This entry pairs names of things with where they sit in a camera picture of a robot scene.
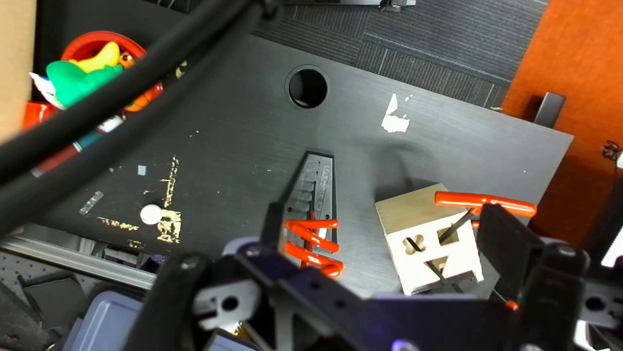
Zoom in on black stand with white label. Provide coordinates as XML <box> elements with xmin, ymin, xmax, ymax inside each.
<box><xmin>278</xmin><ymin>151</ymin><xmax>340</xmax><ymax>262</ymax></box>

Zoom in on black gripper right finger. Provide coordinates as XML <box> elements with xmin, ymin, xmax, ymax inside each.
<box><xmin>478</xmin><ymin>203</ymin><xmax>589</xmax><ymax>351</ymax></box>

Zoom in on yellow toy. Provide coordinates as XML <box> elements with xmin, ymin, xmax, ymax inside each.
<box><xmin>67</xmin><ymin>39</ymin><xmax>124</xmax><ymax>75</ymax></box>

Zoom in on white toy piece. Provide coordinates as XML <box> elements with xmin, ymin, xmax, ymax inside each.
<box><xmin>27</xmin><ymin>71</ymin><xmax>66</xmax><ymax>112</ymax></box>

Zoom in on red bowl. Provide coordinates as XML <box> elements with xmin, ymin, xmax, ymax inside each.
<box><xmin>60</xmin><ymin>30</ymin><xmax>167</xmax><ymax>117</ymax></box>

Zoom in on aluminium frame rail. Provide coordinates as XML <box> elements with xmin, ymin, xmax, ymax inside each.
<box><xmin>0</xmin><ymin>233</ymin><xmax>157</xmax><ymax>291</ymax></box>

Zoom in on orange mat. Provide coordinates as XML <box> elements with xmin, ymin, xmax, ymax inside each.
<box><xmin>502</xmin><ymin>0</ymin><xmax>623</xmax><ymax>250</ymax></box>

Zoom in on large cardboard sheet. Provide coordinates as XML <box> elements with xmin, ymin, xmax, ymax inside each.
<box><xmin>0</xmin><ymin>0</ymin><xmax>36</xmax><ymax>143</ymax></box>

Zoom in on blue storage bin lid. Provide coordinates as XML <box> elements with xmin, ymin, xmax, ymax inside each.
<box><xmin>60</xmin><ymin>289</ymin><xmax>143</xmax><ymax>351</ymax></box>

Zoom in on grey metal block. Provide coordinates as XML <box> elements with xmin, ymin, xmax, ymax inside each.
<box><xmin>531</xmin><ymin>90</ymin><xmax>568</xmax><ymax>125</ymax></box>

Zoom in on wooden shape sorter cube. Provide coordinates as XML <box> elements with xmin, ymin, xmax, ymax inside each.
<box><xmin>373</xmin><ymin>184</ymin><xmax>486</xmax><ymax>299</ymax></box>

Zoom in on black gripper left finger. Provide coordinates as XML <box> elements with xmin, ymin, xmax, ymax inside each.
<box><xmin>124</xmin><ymin>201</ymin><xmax>365</xmax><ymax>351</ymax></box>

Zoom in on green toy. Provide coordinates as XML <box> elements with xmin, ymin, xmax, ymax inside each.
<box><xmin>44</xmin><ymin>59</ymin><xmax>124</xmax><ymax>110</ymax></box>

